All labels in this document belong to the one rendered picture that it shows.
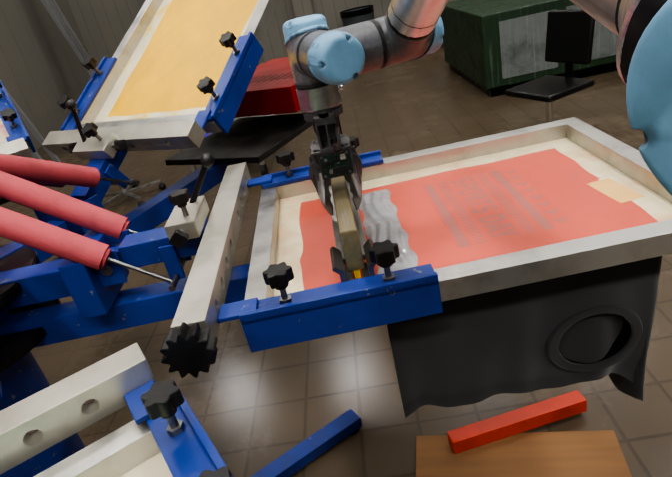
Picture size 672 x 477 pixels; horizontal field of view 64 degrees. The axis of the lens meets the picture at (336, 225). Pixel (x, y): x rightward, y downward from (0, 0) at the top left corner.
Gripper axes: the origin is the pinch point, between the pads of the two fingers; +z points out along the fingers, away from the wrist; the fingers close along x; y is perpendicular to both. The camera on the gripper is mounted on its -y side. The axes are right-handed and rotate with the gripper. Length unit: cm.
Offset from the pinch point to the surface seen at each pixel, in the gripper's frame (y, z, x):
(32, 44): -736, -25, -391
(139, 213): -45, 9, -57
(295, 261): 7.3, 6.3, -11.1
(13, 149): -59, -13, -91
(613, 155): -4, 4, 56
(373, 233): 3.4, 5.9, 4.6
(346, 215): 14.4, -4.2, 0.3
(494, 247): 17.2, 6.3, 24.0
